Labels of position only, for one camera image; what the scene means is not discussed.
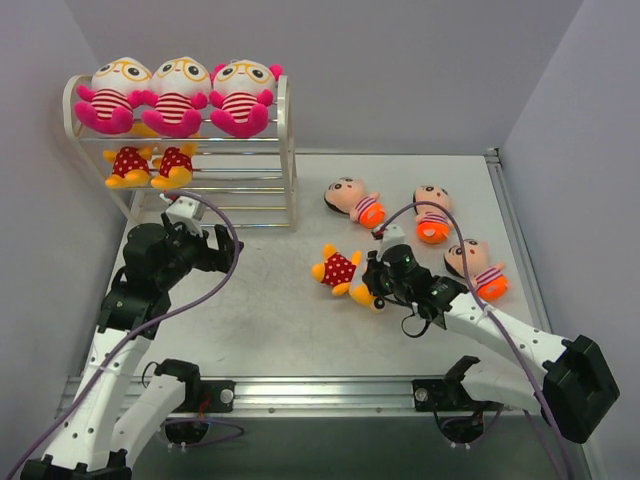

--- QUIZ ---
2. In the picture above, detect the pink plush with glasses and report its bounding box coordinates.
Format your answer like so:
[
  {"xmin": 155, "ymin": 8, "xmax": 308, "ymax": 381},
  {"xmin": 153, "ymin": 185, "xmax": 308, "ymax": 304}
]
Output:
[{"xmin": 74, "ymin": 57, "xmax": 152, "ymax": 135}]

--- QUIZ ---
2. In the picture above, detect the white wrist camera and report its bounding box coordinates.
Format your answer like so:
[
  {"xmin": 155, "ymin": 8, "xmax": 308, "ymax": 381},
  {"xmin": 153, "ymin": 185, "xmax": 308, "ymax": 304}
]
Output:
[
  {"xmin": 372, "ymin": 223, "xmax": 405, "ymax": 261},
  {"xmin": 159, "ymin": 192, "xmax": 207, "ymax": 240}
]

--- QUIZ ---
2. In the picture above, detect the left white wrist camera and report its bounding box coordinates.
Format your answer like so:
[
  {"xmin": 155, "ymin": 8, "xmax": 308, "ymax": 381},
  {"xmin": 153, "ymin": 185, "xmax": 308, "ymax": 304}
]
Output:
[{"xmin": 159, "ymin": 192, "xmax": 207, "ymax": 240}]

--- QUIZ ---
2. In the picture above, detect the purple cable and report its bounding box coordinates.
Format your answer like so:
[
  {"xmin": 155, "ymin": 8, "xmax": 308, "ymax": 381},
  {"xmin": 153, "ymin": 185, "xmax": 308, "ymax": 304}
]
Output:
[
  {"xmin": 379, "ymin": 200, "xmax": 576, "ymax": 480},
  {"xmin": 4, "ymin": 189, "xmax": 246, "ymax": 480}
]

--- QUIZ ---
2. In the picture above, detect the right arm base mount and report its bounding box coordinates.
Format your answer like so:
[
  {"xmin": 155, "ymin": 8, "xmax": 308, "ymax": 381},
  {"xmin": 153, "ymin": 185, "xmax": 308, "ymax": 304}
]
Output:
[{"xmin": 411, "ymin": 355, "xmax": 495, "ymax": 413}]

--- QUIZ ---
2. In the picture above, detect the peach boy plush middle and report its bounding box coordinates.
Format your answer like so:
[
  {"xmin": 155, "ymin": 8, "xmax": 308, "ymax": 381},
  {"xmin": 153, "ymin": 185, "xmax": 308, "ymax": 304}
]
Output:
[{"xmin": 413, "ymin": 185, "xmax": 453, "ymax": 245}]

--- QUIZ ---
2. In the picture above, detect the peach boy plush left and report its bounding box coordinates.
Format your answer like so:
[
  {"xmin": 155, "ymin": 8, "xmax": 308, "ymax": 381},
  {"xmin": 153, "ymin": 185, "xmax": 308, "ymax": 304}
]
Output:
[{"xmin": 324, "ymin": 177, "xmax": 386, "ymax": 229}]

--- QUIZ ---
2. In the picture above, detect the aluminium front rail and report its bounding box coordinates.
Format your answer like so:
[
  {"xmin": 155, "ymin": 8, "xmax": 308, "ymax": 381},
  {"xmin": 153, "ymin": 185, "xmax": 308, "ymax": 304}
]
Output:
[{"xmin": 54, "ymin": 377, "xmax": 551, "ymax": 420}]

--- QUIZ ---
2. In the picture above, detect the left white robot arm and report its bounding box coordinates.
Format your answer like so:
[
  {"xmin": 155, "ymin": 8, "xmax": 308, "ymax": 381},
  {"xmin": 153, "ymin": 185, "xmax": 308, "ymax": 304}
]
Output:
[{"xmin": 17, "ymin": 217, "xmax": 243, "ymax": 479}]

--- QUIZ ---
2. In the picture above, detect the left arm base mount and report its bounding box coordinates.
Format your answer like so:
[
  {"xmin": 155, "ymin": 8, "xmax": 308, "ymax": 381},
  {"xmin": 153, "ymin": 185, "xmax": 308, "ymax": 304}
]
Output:
[{"xmin": 175, "ymin": 380, "xmax": 236, "ymax": 415}]

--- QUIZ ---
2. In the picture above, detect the cream two-tier shelf rack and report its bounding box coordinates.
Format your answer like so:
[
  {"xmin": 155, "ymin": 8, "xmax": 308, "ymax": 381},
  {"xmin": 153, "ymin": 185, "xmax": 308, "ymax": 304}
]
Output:
[{"xmin": 62, "ymin": 75, "xmax": 297, "ymax": 230}]

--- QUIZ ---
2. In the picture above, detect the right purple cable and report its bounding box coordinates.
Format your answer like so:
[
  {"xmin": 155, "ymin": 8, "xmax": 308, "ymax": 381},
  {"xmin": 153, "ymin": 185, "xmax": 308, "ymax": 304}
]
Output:
[{"xmin": 379, "ymin": 200, "xmax": 576, "ymax": 480}]

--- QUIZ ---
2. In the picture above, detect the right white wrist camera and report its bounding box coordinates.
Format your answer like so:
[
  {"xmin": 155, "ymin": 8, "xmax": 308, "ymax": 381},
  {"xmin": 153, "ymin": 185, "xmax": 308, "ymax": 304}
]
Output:
[{"xmin": 372, "ymin": 223, "xmax": 405, "ymax": 261}]

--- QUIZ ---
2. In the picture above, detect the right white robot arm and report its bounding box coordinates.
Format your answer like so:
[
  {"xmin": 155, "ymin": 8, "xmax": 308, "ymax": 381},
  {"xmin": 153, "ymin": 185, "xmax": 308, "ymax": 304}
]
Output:
[{"xmin": 363, "ymin": 244, "xmax": 620, "ymax": 444}]

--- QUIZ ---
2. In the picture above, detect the peach boy plush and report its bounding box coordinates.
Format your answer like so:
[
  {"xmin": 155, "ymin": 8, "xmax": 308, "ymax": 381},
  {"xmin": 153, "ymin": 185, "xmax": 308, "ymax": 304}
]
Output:
[
  {"xmin": 413, "ymin": 185, "xmax": 453, "ymax": 245},
  {"xmin": 443, "ymin": 239, "xmax": 509, "ymax": 302},
  {"xmin": 324, "ymin": 177, "xmax": 386, "ymax": 229}
]

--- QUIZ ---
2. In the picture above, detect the peach boy plush right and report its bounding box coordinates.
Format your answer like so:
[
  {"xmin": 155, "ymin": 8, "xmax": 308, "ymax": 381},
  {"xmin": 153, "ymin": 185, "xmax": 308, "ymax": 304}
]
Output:
[{"xmin": 443, "ymin": 239, "xmax": 509, "ymax": 302}]

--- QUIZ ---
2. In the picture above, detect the yellow bear plush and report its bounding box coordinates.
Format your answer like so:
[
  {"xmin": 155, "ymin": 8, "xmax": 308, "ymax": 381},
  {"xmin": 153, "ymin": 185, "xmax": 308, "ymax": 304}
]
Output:
[
  {"xmin": 103, "ymin": 142, "xmax": 155, "ymax": 189},
  {"xmin": 150, "ymin": 142, "xmax": 198, "ymax": 190},
  {"xmin": 311, "ymin": 244, "xmax": 386, "ymax": 312}
]

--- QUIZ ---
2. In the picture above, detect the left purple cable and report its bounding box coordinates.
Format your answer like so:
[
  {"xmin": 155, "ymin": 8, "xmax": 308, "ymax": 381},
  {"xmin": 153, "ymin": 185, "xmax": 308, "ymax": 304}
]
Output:
[{"xmin": 4, "ymin": 189, "xmax": 246, "ymax": 480}]

